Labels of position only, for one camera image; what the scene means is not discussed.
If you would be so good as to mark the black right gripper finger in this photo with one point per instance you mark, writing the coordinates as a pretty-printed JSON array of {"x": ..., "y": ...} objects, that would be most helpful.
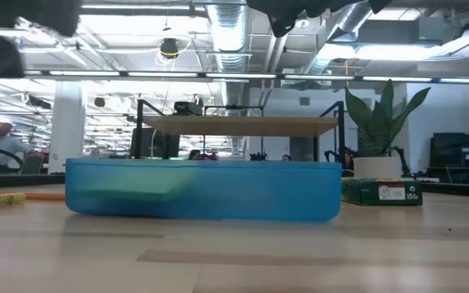
[{"x": 282, "y": 26}]

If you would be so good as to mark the blue translucent pencil case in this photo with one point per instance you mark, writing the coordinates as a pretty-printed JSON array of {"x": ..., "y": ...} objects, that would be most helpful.
[{"x": 259, "y": 191}]

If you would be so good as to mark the green sticky note pad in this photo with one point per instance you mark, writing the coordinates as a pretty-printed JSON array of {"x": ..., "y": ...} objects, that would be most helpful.
[{"x": 128, "y": 183}]

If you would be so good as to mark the orange pencil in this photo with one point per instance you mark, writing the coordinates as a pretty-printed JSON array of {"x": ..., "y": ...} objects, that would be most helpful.
[{"x": 45, "y": 196}]

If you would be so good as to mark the background black robot arm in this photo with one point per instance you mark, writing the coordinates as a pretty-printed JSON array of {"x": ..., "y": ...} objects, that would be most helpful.
[
  {"x": 403, "y": 160},
  {"x": 258, "y": 156},
  {"x": 332, "y": 156}
]

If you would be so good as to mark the long ceiling light bar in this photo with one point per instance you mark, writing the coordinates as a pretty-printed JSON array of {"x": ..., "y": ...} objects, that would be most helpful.
[{"x": 259, "y": 75}]

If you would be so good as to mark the wooden shelf riser black legs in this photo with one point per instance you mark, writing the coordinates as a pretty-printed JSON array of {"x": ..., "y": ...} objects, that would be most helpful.
[{"x": 238, "y": 126}]

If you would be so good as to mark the person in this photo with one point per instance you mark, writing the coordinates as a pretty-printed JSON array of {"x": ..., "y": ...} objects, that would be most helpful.
[
  {"x": 194, "y": 154},
  {"x": 2, "y": 148},
  {"x": 286, "y": 158}
]

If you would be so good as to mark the snake plant in white pot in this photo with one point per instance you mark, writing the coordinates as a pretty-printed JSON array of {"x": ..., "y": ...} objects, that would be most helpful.
[{"x": 375, "y": 130}]

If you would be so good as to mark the black background monitor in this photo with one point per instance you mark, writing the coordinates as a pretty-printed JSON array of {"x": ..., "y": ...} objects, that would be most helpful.
[{"x": 153, "y": 142}]

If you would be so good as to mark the green yellow crayon box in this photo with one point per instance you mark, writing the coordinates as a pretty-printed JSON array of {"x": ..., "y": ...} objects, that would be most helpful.
[{"x": 365, "y": 193}]

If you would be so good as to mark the black equipment rack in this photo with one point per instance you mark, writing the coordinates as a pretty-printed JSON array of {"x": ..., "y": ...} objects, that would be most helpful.
[{"x": 454, "y": 154}]

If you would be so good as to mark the white building column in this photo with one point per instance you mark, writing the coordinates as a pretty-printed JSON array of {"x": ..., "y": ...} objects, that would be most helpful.
[{"x": 67, "y": 130}]

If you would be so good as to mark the grey office chair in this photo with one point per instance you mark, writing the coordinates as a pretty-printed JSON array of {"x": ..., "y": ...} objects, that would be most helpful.
[{"x": 31, "y": 164}]

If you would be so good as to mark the silver ventilation duct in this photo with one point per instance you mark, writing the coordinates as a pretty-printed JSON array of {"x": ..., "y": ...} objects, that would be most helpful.
[{"x": 228, "y": 40}]

